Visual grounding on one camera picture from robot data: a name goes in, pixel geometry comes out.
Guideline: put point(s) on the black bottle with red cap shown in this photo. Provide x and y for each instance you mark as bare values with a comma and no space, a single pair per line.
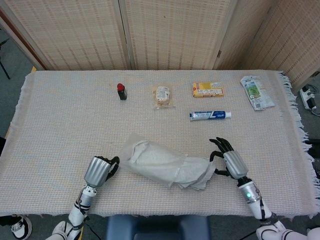
122,93

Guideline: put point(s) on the clear packet of bread snack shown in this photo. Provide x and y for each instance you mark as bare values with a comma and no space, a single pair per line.
162,96

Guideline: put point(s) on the yellow cardboard box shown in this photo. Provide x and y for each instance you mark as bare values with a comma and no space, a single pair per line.
207,90

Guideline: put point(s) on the blue white toothpaste tube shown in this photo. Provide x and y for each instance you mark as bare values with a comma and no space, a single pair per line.
207,116

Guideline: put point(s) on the black and white sneaker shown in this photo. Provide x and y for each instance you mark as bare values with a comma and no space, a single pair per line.
21,226

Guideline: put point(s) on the black metal stand legs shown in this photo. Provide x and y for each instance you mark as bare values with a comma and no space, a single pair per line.
4,67

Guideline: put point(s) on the black fabric object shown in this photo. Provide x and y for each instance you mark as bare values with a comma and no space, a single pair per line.
314,148

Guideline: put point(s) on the white woven tablecloth with fringe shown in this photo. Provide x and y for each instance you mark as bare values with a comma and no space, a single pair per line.
62,130

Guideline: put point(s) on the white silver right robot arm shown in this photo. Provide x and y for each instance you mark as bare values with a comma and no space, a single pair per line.
257,202

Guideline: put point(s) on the crumpled white green package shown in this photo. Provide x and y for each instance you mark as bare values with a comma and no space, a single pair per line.
256,95

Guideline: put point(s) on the black and silver right hand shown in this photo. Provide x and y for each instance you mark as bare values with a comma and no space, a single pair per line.
235,165

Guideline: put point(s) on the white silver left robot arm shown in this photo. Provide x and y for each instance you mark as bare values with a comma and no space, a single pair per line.
80,207

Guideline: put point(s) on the woven bamboo screen panel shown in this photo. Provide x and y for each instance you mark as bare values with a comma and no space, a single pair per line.
295,37
240,37
75,32
175,32

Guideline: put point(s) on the black and silver left hand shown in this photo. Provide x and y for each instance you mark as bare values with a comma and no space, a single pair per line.
97,172

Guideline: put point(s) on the white power strip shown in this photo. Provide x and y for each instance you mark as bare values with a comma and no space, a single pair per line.
308,98

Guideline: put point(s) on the white clothes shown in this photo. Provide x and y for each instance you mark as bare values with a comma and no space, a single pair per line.
190,172

